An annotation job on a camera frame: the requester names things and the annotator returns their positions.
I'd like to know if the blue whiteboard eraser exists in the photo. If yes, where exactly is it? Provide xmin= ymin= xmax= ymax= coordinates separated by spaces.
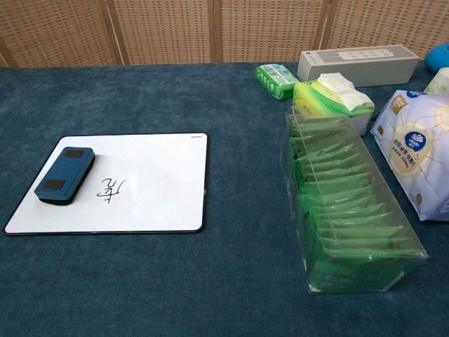
xmin=34 ymin=146 xmax=96 ymax=204

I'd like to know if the white dry-erase board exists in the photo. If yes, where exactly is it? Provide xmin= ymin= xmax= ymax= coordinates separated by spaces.
xmin=4 ymin=132 xmax=208 ymax=236

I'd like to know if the green pocket tissue pack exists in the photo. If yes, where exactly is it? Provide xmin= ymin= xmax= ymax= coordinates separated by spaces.
xmin=255 ymin=63 xmax=300 ymax=101

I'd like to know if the dark teal tablecloth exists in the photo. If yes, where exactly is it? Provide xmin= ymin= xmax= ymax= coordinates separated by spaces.
xmin=0 ymin=60 xmax=449 ymax=337

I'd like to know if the yellow-green open tissue pack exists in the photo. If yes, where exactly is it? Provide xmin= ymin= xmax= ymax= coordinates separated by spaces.
xmin=292 ymin=72 xmax=375 ymax=136

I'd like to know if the clear box of green sachets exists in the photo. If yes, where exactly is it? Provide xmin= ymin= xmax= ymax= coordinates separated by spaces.
xmin=282 ymin=105 xmax=429 ymax=295

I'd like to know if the rattan wooden folding screen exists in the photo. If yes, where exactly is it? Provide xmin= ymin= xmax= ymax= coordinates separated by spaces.
xmin=0 ymin=0 xmax=449 ymax=68

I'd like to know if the grey power strip box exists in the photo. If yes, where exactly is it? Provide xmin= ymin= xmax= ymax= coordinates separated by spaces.
xmin=297 ymin=44 xmax=421 ymax=88

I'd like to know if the lavender white tissue pack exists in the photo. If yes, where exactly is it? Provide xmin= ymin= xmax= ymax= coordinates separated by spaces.
xmin=370 ymin=88 xmax=449 ymax=222

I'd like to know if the blue detergent bottle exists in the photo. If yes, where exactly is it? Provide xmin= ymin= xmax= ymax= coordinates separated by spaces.
xmin=424 ymin=42 xmax=449 ymax=74

